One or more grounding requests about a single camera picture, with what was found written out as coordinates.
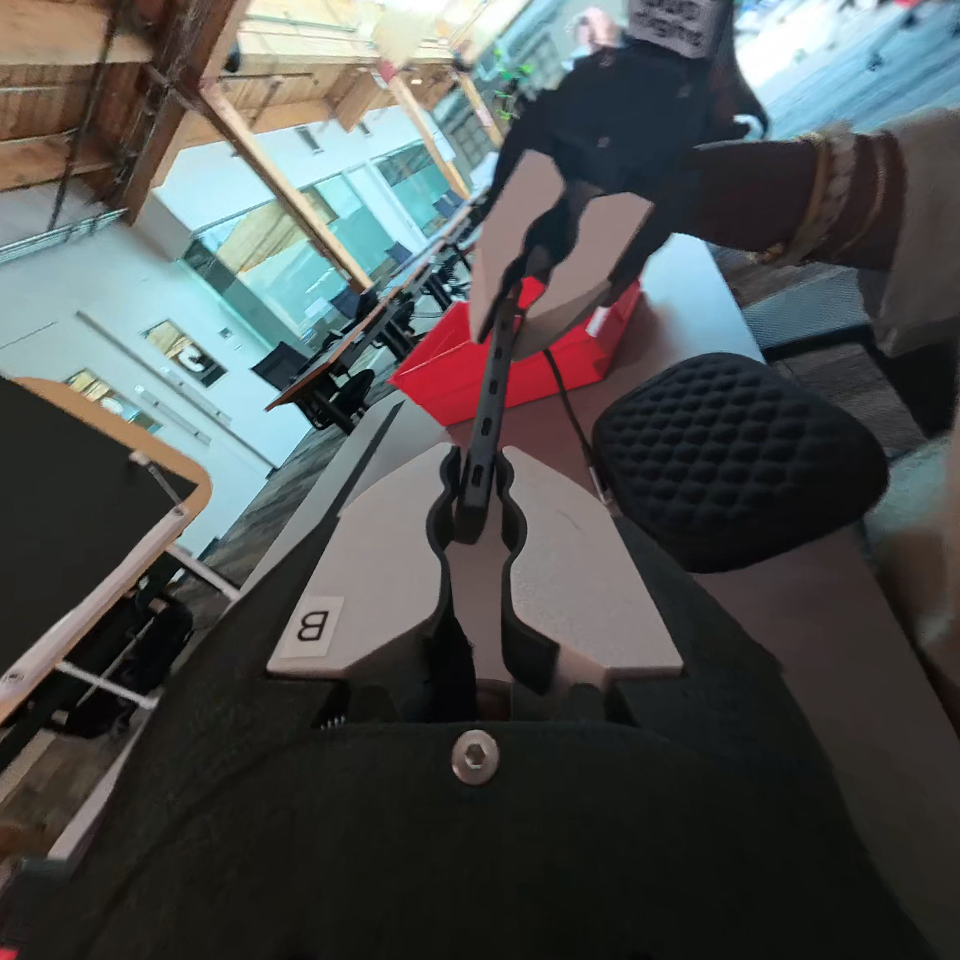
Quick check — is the wooden office desk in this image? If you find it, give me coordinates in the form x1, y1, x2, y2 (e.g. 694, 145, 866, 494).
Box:
264, 330, 423, 438

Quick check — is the person's right hand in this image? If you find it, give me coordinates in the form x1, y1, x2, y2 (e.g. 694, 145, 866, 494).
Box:
677, 138, 816, 260

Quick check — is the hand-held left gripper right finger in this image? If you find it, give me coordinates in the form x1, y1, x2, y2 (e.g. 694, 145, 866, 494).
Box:
495, 446, 684, 696

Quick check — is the framed wall picture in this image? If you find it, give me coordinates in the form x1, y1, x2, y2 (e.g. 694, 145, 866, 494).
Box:
141, 318, 228, 390

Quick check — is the person's right forearm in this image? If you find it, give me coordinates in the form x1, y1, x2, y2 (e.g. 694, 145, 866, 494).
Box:
780, 108, 960, 360

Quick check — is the pale beaded bracelet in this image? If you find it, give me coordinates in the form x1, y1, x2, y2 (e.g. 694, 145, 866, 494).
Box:
804, 133, 858, 262

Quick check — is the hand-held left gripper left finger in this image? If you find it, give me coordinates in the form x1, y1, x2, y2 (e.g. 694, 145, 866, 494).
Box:
267, 442, 460, 681

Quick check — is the black usb hub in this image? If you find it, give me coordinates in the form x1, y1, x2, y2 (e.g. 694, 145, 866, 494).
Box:
452, 281, 502, 546

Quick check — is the red plastic bin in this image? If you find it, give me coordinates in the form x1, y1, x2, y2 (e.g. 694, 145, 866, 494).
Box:
388, 276, 644, 430

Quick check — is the black table with wooden edge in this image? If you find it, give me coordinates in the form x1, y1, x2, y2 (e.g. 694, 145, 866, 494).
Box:
0, 373, 216, 725

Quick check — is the black usb-c cable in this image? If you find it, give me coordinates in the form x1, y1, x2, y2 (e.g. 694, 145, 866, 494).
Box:
513, 251, 607, 505

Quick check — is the black textured cushion pad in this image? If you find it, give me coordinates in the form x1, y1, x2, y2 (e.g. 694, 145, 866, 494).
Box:
591, 351, 891, 576

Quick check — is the gold bracelet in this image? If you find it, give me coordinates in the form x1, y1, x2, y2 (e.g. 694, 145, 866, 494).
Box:
756, 133, 830, 268

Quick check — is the long row of desks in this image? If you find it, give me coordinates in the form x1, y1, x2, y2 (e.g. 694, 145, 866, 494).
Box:
352, 196, 490, 355

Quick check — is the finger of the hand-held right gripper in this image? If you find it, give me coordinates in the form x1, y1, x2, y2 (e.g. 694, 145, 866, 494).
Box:
516, 190, 658, 355
468, 149, 573, 346

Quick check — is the brown beaded bracelet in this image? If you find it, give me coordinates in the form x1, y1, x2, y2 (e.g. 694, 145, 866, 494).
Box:
843, 131, 905, 264

